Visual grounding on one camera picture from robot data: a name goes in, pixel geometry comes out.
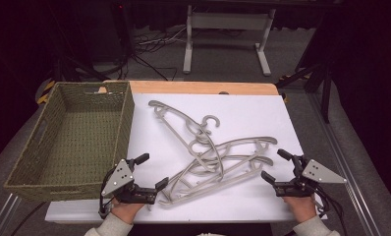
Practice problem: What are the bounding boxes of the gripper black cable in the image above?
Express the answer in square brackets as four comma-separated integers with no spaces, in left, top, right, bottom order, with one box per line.
[97,170,117,220]
[313,183,349,236]

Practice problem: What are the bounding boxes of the black floor cable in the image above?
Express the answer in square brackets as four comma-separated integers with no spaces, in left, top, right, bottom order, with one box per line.
[130,53,179,82]

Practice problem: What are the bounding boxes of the white foam board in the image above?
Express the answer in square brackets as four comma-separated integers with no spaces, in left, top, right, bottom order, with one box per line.
[45,92,327,224]

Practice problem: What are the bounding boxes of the person's right hand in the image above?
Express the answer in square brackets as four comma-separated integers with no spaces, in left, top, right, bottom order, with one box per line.
[281,195,317,224]

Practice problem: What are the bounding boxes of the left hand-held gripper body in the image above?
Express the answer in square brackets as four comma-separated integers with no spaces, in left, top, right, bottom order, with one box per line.
[100,158,159,206]

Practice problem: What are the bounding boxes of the tangle of floor cables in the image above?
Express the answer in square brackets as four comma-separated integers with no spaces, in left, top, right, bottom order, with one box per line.
[134,27,189,54]

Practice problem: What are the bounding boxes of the person's left hand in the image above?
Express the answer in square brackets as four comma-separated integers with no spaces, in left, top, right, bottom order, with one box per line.
[110,198,146,225]

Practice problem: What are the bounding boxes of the grey plastic clothes hanger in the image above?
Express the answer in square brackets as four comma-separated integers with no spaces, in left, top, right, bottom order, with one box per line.
[157,155,275,207]
[147,99,226,182]
[165,136,279,198]

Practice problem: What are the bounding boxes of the aluminium rail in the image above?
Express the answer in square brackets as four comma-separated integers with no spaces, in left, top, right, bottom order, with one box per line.
[309,91,383,236]
[0,193,22,236]

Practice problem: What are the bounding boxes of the yellow black striped tape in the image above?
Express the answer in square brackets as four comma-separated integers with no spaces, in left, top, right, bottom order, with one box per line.
[35,80,56,105]

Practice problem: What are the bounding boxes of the white metal stand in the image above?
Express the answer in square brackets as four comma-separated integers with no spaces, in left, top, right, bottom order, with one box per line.
[183,4,277,77]

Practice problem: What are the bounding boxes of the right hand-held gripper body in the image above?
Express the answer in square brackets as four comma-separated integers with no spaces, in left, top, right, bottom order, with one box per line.
[274,156,348,199]

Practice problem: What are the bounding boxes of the green woven basket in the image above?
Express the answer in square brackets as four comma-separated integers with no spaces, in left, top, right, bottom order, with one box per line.
[3,81,136,203]

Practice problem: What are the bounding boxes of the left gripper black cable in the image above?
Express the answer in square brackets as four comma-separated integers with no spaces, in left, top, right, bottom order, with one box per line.
[97,170,117,220]

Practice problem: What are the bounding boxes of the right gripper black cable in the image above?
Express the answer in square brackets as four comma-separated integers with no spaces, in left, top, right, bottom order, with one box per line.
[313,183,349,236]

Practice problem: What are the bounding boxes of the black tripod legs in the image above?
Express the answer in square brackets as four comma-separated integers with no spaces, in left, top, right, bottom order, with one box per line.
[51,53,103,83]
[275,62,333,124]

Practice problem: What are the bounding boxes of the black box with red light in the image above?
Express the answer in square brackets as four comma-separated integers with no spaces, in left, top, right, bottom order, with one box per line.
[110,1,136,66]

